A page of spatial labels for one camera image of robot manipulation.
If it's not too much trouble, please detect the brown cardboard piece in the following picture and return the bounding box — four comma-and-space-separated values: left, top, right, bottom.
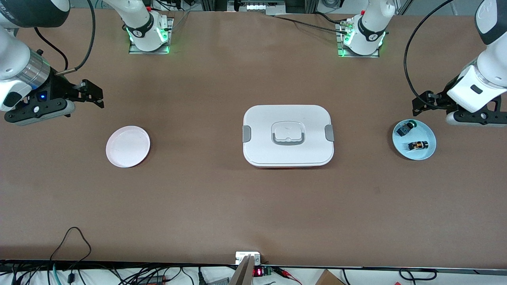
314, 269, 346, 285

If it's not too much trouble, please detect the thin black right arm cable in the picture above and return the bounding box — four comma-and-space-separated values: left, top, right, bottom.
33, 27, 69, 71

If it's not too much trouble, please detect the black coiled cable loop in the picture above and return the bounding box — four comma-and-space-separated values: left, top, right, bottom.
399, 268, 438, 282

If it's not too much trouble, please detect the pink round plate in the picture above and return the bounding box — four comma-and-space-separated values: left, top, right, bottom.
106, 125, 151, 168

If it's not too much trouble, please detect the black looped table cable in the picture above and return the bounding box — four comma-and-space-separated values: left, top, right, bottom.
49, 226, 92, 270

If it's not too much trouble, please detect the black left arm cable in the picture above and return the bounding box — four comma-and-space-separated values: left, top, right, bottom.
403, 0, 454, 110

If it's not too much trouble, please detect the blue black small part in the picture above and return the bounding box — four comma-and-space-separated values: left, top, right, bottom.
396, 121, 419, 137

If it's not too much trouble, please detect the white lit control unit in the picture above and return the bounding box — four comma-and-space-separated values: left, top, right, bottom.
227, 0, 286, 16

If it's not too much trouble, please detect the grey angled metal bracket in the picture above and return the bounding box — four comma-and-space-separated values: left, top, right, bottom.
228, 255, 256, 285

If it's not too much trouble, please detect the white lidded storage box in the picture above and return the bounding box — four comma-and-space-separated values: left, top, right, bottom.
242, 104, 335, 169

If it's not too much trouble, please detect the black cable across table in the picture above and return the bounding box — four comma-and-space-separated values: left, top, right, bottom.
273, 15, 350, 35

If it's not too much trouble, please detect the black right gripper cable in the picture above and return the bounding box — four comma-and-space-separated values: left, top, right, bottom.
55, 0, 97, 76

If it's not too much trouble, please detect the white mounting block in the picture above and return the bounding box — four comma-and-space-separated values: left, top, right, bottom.
235, 251, 261, 265

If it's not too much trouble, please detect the light blue round plate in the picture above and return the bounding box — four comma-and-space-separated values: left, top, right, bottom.
392, 118, 437, 161

